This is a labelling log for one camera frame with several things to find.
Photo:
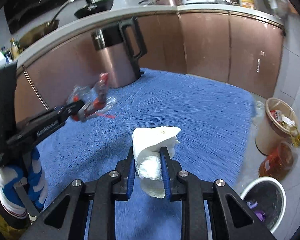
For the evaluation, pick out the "copper steel kettle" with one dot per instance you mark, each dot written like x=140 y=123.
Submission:
x=114 y=48

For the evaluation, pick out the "white tissue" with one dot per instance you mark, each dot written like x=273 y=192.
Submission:
x=147 y=143

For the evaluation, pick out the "blue towel table cover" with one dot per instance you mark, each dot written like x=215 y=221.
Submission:
x=214 y=120

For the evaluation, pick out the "black frying pan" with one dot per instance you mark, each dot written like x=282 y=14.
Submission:
x=94 y=7

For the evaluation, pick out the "brown kitchen cabinets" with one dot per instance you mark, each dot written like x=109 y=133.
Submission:
x=230 y=47

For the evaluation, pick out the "blue gloved left hand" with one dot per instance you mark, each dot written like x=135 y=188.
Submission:
x=34 y=184

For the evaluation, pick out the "purple cup lid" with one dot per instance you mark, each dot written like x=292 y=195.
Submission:
x=260 y=214

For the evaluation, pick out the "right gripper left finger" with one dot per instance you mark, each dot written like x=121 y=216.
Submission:
x=86 y=210

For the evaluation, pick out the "white black-lined trash bin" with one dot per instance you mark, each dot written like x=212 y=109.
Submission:
x=271 y=198

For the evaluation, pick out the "copper rectangular pot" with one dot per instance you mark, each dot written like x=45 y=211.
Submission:
x=169 y=2

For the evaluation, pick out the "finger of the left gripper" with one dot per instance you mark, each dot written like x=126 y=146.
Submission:
x=71 y=109

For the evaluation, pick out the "purple plastic bag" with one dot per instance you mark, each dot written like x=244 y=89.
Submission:
x=252 y=204

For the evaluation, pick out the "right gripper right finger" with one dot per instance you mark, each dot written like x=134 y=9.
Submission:
x=209 y=206

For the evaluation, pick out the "beige trash bin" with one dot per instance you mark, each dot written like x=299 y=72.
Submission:
x=271 y=132

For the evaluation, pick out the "clear red plastic wrapper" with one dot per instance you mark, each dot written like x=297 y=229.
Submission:
x=92 y=102

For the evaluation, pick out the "cooking oil bottle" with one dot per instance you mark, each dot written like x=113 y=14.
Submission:
x=283 y=158

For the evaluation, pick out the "steel wok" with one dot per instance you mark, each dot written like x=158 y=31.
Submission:
x=40 y=31

